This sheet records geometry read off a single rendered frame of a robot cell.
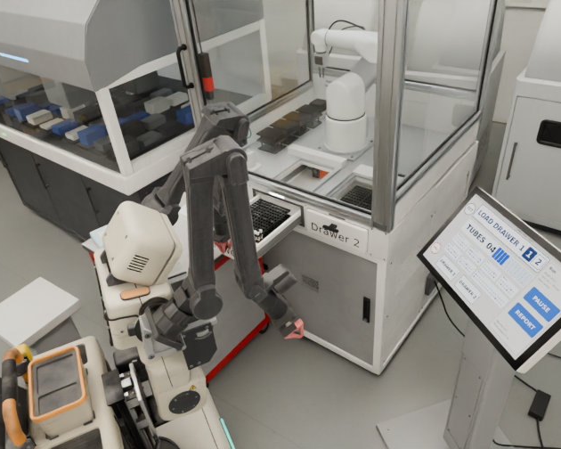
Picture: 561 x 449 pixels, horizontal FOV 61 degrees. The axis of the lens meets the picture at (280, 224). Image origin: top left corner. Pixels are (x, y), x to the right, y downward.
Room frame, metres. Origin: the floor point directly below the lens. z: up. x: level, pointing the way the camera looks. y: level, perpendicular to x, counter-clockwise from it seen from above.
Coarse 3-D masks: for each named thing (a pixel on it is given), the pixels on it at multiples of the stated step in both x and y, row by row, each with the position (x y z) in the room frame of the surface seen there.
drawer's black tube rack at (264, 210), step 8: (256, 200) 1.82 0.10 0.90; (264, 200) 1.81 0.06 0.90; (256, 208) 1.76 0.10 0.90; (264, 208) 1.75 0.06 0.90; (272, 208) 1.74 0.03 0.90; (280, 208) 1.74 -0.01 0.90; (256, 216) 1.69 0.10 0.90; (264, 216) 1.69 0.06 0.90; (272, 216) 1.69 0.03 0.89; (280, 216) 1.68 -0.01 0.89; (288, 216) 1.71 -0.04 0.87; (256, 224) 1.63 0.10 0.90; (264, 224) 1.63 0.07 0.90; (272, 224) 1.63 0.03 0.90; (264, 232) 1.62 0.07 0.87; (256, 240) 1.57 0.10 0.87
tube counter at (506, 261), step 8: (488, 248) 1.10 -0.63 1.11; (496, 248) 1.09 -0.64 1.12; (496, 256) 1.07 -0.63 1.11; (504, 256) 1.05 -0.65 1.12; (504, 264) 1.03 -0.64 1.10; (512, 264) 1.01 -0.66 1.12; (520, 264) 1.00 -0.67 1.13; (512, 272) 0.99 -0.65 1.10; (520, 272) 0.98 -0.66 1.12; (528, 272) 0.96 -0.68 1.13; (520, 280) 0.96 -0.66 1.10; (528, 280) 0.94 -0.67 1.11
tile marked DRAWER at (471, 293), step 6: (462, 276) 1.09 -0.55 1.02; (456, 282) 1.08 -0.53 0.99; (462, 282) 1.07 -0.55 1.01; (468, 282) 1.05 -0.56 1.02; (462, 288) 1.05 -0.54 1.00; (468, 288) 1.04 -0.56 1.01; (474, 288) 1.03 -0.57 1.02; (462, 294) 1.04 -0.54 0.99; (468, 294) 1.02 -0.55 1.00; (474, 294) 1.01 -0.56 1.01; (480, 294) 1.00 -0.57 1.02; (468, 300) 1.01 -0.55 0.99; (474, 300) 1.00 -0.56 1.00
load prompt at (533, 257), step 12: (480, 216) 1.21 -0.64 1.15; (492, 216) 1.18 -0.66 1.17; (492, 228) 1.15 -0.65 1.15; (504, 228) 1.12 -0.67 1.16; (504, 240) 1.09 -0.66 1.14; (516, 240) 1.06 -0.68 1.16; (516, 252) 1.03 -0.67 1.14; (528, 252) 1.01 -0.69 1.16; (540, 252) 0.99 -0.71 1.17; (528, 264) 0.98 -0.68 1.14; (540, 264) 0.96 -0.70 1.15
